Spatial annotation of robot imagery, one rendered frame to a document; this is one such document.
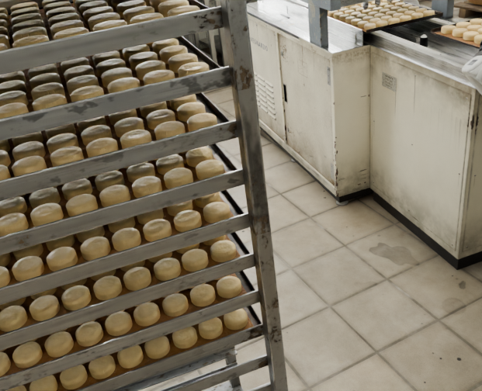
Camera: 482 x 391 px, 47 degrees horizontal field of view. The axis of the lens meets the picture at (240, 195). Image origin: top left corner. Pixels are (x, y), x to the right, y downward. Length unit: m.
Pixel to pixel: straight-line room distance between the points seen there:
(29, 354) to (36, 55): 0.56
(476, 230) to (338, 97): 0.84
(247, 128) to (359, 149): 1.96
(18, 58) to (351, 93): 2.04
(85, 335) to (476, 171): 1.64
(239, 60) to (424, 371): 1.54
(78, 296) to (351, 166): 2.00
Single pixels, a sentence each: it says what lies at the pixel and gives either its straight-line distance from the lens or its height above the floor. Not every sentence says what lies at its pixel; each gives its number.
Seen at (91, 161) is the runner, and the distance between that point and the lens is 0.87.
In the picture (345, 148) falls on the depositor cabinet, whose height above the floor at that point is 0.35.
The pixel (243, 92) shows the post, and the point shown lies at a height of 1.30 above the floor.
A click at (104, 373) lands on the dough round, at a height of 0.79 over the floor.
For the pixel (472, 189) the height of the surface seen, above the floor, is 0.42.
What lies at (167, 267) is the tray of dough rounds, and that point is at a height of 0.97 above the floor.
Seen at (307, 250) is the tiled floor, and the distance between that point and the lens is 2.65.
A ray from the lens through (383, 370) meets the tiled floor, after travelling 2.13.
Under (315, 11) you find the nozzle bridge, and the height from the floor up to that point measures 1.00.
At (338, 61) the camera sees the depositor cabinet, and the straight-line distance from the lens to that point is 2.59.
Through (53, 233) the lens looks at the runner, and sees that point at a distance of 0.92.
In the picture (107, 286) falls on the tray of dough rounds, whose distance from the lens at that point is 1.05.
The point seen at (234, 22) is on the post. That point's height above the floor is 1.41.
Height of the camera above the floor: 1.60
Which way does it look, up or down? 31 degrees down
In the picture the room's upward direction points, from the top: 8 degrees counter-clockwise
